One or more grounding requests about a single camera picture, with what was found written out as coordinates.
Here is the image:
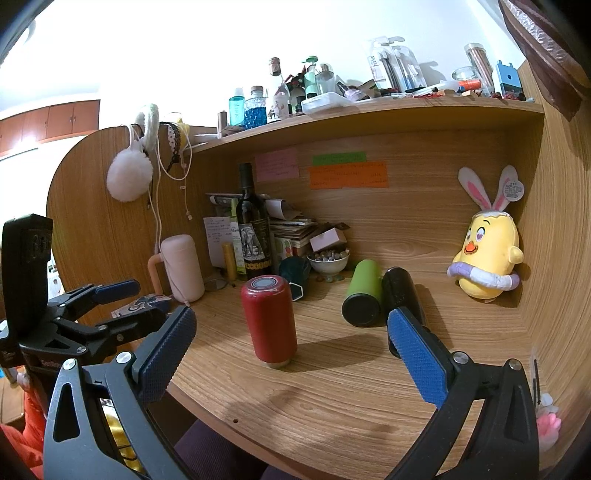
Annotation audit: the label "pink plush toy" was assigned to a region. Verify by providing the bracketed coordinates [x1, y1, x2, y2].
[536, 392, 564, 453]

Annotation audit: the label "orange sticky note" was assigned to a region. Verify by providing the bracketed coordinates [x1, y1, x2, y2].
[308, 161, 389, 190]

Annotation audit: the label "brown curtain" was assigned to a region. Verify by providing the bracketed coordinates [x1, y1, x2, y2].
[499, 0, 580, 121]

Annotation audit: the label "glass bowl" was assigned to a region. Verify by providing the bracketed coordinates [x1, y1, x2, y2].
[451, 67, 481, 86]

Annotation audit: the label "pink box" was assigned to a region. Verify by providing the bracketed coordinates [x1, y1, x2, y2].
[309, 227, 347, 252]

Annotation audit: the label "pink humidifier with handle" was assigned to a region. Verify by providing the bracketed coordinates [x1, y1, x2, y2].
[148, 234, 205, 303]

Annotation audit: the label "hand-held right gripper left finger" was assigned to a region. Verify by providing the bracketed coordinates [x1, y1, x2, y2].
[44, 305, 198, 480]

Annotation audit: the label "yellow tube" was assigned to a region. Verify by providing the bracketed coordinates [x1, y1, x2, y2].
[223, 242, 238, 281]

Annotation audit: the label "white cable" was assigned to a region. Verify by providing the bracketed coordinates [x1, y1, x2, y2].
[148, 124, 195, 306]

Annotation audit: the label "toothbrush pack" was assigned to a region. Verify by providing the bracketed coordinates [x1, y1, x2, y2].
[367, 37, 402, 90]
[390, 37, 428, 90]

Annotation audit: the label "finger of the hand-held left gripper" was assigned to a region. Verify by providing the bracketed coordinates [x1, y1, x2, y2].
[59, 310, 172, 357]
[47, 279, 141, 320]

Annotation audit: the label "clear jar of sticks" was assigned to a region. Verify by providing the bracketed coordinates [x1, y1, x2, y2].
[464, 43, 495, 97]

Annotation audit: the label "wooden wall cabinet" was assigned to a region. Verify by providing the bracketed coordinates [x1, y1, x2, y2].
[0, 99, 101, 158]

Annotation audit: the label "white bowl of pebbles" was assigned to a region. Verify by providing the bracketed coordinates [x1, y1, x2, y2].
[307, 247, 350, 280]

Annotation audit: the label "glass jar with silver lid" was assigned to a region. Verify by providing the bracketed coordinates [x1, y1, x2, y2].
[316, 64, 335, 95]

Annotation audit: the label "white fluffy earmuffs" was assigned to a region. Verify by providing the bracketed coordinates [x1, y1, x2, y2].
[106, 104, 160, 202]

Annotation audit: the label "bottle of blue beads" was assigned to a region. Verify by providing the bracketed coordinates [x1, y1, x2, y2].
[245, 86, 269, 125]

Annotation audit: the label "green pump bottle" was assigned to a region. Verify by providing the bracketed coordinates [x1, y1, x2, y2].
[302, 55, 320, 99]

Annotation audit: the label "green sticky note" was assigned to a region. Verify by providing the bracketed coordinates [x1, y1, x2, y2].
[312, 151, 367, 166]

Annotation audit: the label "person's leg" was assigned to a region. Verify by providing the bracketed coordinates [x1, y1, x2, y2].
[173, 418, 287, 480]

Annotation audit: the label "patterned card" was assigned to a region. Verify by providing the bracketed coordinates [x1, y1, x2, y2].
[111, 294, 171, 320]

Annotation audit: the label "pink sticky note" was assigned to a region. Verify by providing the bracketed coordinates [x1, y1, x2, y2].
[255, 148, 300, 182]

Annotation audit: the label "stack of books and papers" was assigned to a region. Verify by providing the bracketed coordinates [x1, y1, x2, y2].
[205, 191, 352, 273]

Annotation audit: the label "black cup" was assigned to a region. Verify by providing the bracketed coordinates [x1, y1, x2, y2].
[382, 267, 428, 358]

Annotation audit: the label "blue box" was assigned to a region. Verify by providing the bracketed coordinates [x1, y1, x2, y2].
[496, 60, 525, 100]

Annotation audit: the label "white plastic tray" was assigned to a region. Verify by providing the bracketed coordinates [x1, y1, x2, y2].
[302, 92, 358, 114]

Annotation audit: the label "white note paper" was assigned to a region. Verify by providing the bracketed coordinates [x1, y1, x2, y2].
[203, 216, 232, 269]

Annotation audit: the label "blue mouthwash bottle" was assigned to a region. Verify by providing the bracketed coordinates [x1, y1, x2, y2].
[229, 88, 245, 127]

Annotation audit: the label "black lace headband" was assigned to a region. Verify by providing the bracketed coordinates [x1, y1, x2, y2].
[159, 121, 182, 168]

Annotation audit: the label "wooden desk hutch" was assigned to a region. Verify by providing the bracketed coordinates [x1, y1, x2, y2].
[46, 60, 591, 480]

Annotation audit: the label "yellow chick plush toy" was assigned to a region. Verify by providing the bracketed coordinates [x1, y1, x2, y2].
[446, 165, 526, 303]

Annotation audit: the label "person's left forearm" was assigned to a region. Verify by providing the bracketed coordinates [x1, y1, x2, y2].
[0, 369, 49, 480]

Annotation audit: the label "red cup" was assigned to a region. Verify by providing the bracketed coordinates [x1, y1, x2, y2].
[240, 274, 298, 369]

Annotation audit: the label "dark wine bottle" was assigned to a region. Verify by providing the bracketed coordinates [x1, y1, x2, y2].
[235, 162, 273, 281]

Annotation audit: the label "clear corked glass bottle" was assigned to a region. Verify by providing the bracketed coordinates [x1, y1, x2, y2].
[269, 58, 291, 121]

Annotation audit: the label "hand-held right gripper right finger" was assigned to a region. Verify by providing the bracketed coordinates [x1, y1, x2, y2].
[387, 306, 541, 480]

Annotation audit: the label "dark green cup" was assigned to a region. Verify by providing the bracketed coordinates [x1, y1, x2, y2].
[278, 256, 313, 302]

